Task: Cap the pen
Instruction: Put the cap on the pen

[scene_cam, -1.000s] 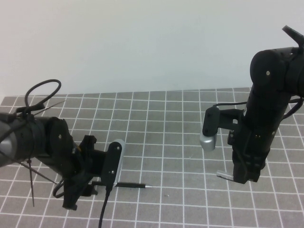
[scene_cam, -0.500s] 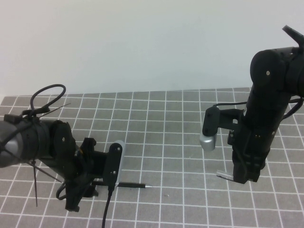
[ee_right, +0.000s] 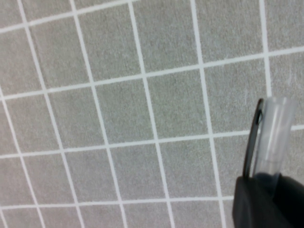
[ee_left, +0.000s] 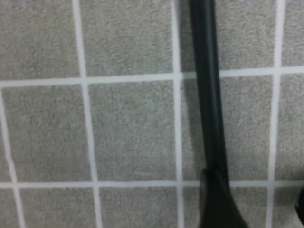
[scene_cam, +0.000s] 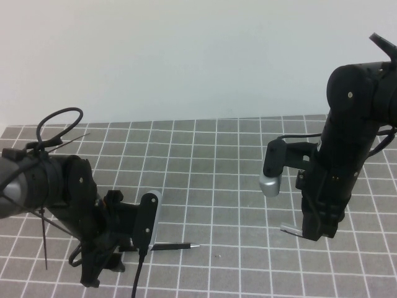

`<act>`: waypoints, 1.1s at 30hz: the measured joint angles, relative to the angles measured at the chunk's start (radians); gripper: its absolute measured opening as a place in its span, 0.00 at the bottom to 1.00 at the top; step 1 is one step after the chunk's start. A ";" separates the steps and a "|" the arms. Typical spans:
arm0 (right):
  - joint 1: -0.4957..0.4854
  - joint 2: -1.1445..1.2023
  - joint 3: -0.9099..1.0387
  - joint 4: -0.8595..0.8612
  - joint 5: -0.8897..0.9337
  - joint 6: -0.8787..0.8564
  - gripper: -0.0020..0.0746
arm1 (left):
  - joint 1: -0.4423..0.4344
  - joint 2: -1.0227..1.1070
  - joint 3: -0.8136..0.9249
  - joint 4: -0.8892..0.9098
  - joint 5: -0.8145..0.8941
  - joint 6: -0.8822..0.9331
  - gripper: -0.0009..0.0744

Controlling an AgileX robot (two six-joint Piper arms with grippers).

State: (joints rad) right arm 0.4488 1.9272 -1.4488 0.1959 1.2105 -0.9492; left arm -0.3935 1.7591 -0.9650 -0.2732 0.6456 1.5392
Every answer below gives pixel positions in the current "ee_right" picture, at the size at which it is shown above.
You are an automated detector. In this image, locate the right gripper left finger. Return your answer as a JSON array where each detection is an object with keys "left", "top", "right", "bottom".
[{"left": 232, "top": 175, "right": 295, "bottom": 228}]

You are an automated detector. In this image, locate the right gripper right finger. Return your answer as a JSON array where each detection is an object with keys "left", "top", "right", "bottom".
[{"left": 272, "top": 174, "right": 304, "bottom": 228}]

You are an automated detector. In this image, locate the clear pen cap black clip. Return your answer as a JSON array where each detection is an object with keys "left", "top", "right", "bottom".
[{"left": 242, "top": 96, "right": 298, "bottom": 193}]

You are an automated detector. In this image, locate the gray white-grid table cloth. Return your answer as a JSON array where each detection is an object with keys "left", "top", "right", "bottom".
[{"left": 0, "top": 0, "right": 304, "bottom": 228}]

